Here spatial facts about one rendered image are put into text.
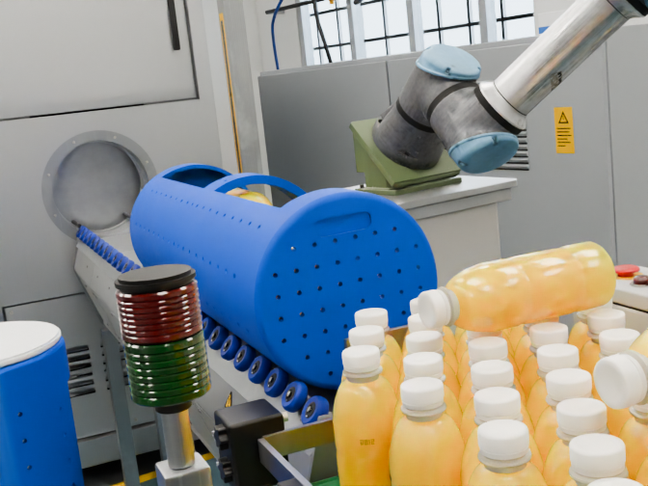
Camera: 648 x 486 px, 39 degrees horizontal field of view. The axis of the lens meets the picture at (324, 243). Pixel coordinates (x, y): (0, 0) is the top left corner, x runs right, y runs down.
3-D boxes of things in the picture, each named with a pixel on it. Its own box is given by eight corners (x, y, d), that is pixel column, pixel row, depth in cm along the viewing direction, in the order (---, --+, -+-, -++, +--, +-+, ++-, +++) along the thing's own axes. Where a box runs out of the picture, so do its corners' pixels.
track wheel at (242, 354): (251, 344, 151) (241, 339, 150) (260, 351, 147) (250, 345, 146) (238, 368, 151) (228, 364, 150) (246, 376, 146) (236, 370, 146)
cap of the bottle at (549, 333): (530, 350, 94) (529, 333, 94) (528, 338, 98) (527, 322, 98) (570, 348, 93) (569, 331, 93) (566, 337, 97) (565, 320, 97)
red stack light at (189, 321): (192, 316, 76) (185, 271, 76) (213, 333, 71) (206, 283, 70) (115, 332, 74) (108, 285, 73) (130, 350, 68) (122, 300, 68)
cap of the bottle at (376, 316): (351, 331, 108) (349, 316, 108) (362, 321, 112) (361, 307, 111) (382, 331, 107) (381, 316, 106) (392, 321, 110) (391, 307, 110)
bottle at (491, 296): (592, 227, 100) (434, 257, 93) (629, 279, 96) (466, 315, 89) (567, 267, 106) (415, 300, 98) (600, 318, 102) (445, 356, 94)
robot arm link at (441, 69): (436, 86, 188) (465, 34, 179) (467, 132, 181) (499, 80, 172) (388, 87, 182) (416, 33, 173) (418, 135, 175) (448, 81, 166)
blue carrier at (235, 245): (258, 274, 217) (242, 154, 212) (448, 365, 137) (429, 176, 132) (140, 299, 206) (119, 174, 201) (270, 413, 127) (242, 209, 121)
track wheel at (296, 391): (301, 380, 130) (290, 374, 130) (313, 389, 126) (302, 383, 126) (286, 408, 130) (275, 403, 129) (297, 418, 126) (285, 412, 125)
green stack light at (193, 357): (200, 373, 77) (192, 317, 76) (221, 394, 72) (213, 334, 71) (123, 391, 75) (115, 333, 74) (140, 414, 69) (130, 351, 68)
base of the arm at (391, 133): (411, 112, 196) (430, 77, 190) (452, 162, 190) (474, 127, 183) (358, 122, 188) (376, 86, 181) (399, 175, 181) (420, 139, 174)
